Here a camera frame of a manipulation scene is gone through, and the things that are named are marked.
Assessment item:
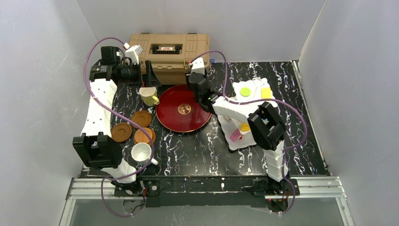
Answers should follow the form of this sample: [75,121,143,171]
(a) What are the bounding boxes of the green round macaron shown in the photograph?
[239,87,251,97]

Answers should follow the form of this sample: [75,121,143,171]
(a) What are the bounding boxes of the yellow triangular cake slice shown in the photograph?
[239,123,250,132]

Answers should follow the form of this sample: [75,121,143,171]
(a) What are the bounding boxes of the pink rectangular cake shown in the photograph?
[229,129,242,142]

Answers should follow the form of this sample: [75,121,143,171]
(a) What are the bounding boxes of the white three-tier cake stand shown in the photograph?
[217,78,275,151]

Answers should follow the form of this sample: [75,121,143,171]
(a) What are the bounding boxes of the orange square cake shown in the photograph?
[261,87,273,99]

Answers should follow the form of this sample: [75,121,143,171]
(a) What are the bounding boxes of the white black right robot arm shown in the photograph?
[187,73,288,182]

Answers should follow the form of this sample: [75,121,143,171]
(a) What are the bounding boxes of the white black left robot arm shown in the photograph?
[72,44,160,184]

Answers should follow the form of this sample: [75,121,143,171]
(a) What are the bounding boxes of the pale yellow mug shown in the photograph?
[139,87,160,106]

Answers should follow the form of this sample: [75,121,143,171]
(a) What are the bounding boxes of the tan plastic toolbox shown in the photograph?
[128,33,210,85]

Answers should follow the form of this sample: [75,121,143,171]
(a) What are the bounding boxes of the round red tray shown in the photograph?
[156,85,211,133]

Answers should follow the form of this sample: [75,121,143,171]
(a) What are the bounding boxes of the brown wooden coaster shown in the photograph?
[131,110,152,128]

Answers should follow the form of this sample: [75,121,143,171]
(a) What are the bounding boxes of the dark brown coaster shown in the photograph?
[111,122,133,143]

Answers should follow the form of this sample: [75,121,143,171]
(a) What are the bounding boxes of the light wooden coaster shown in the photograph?
[134,128,156,145]

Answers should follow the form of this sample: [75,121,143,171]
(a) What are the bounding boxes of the white mug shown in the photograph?
[131,143,159,166]

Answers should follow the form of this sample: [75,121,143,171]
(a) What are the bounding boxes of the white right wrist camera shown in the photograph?
[189,57,205,75]

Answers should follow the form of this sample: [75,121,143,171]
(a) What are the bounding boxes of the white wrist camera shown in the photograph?
[189,57,205,75]
[123,42,143,65]

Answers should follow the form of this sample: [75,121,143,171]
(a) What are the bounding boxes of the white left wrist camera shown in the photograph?
[123,42,143,65]

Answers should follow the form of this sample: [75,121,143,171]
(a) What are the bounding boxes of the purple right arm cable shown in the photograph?
[189,50,308,215]

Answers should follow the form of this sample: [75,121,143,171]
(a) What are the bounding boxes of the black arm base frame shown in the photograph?
[112,176,300,212]

